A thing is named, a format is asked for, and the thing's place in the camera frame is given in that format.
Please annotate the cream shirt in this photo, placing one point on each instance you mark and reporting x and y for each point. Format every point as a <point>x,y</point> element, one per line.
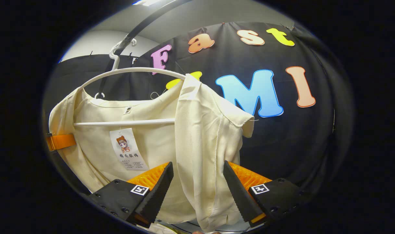
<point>200,130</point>

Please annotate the black clothes rack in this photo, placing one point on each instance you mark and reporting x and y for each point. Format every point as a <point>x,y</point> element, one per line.
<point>142,24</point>

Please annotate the black backdrop cloth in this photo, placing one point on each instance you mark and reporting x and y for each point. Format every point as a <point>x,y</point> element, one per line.
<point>282,146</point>

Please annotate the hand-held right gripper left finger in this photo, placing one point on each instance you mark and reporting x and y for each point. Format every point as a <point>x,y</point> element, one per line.
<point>156,191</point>

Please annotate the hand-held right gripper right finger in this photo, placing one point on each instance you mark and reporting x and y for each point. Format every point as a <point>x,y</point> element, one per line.
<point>239,191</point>

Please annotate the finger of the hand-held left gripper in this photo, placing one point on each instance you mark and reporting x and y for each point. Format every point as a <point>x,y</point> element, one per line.
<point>62,142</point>

